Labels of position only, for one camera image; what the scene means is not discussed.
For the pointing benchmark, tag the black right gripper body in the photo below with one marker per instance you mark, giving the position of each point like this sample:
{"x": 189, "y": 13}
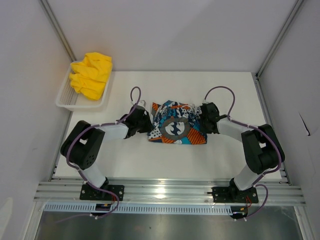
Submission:
{"x": 203, "y": 126}

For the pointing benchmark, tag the colourful patterned shorts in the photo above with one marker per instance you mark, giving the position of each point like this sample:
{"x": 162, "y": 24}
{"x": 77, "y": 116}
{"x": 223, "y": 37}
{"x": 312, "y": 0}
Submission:
{"x": 176, "y": 123}

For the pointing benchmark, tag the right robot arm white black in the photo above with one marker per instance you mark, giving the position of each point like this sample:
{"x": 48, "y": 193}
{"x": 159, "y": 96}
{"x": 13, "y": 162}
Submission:
{"x": 262, "y": 152}

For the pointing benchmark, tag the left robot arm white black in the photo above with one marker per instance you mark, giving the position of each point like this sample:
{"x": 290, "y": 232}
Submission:
{"x": 82, "y": 146}

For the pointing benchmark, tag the yellow shorts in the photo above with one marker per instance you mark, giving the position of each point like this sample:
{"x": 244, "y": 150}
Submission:
{"x": 89, "y": 77}

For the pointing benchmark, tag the white plastic basket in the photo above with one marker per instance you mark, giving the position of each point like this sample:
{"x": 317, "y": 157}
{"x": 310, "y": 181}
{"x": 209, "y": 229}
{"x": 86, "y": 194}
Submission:
{"x": 76, "y": 102}

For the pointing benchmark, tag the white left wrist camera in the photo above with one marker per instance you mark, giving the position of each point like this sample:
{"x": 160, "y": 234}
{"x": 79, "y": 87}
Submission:
{"x": 142, "y": 104}

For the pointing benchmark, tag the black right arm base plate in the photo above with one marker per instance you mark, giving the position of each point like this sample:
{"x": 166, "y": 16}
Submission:
{"x": 231, "y": 194}

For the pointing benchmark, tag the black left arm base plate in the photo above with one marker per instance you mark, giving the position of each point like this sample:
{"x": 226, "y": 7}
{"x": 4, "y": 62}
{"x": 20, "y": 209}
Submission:
{"x": 88, "y": 193}

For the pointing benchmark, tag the aluminium mounting rail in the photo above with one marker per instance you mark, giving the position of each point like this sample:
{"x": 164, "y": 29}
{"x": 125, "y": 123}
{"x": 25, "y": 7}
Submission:
{"x": 167, "y": 191}

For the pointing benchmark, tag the slotted grey cable duct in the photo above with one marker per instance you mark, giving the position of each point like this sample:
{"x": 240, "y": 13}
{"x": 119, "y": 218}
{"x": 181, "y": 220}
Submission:
{"x": 134, "y": 208}

